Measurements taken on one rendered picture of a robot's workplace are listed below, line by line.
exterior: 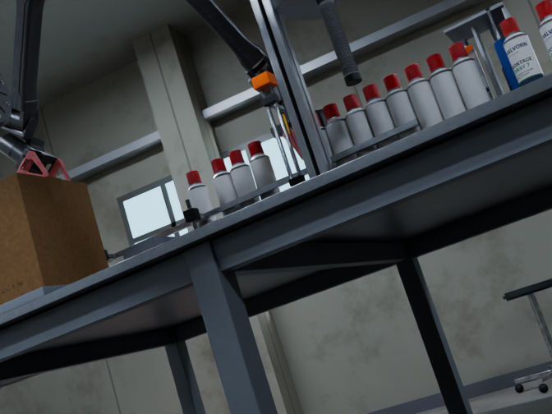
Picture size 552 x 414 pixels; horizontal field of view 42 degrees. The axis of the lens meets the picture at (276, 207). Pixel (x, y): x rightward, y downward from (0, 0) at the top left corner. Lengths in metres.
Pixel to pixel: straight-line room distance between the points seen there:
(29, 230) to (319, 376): 3.47
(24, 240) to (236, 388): 0.60
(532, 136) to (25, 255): 1.05
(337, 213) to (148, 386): 4.29
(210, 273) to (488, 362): 3.49
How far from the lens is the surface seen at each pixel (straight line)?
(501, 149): 1.14
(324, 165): 1.51
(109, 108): 5.69
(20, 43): 1.96
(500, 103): 1.11
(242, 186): 1.76
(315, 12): 1.71
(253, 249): 1.28
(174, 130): 5.05
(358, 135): 1.64
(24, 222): 1.64
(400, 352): 4.73
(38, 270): 1.61
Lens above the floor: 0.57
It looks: 12 degrees up
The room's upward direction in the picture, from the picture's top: 18 degrees counter-clockwise
